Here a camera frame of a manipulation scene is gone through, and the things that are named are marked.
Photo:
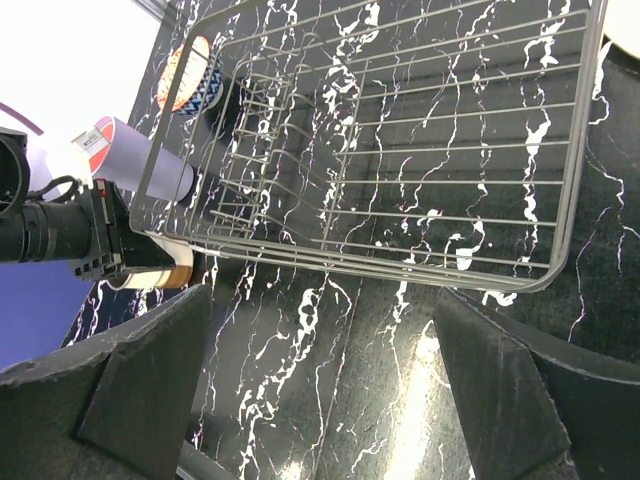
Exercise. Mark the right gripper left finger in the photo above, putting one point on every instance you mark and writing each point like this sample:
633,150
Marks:
113,406

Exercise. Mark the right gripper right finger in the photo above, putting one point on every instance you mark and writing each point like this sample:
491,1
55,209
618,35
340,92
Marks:
532,406

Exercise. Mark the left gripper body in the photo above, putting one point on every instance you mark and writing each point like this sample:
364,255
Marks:
92,233

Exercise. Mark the purple cup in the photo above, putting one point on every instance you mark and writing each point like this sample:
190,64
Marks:
117,152

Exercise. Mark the cream and brown mug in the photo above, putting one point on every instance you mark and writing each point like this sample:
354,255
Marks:
175,275

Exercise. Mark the cream and blue plate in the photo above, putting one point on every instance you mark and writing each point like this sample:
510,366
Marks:
621,25

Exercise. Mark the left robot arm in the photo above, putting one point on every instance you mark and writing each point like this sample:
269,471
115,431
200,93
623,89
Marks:
16,174

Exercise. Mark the wire dish rack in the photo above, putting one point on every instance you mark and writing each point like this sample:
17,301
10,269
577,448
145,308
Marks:
427,142

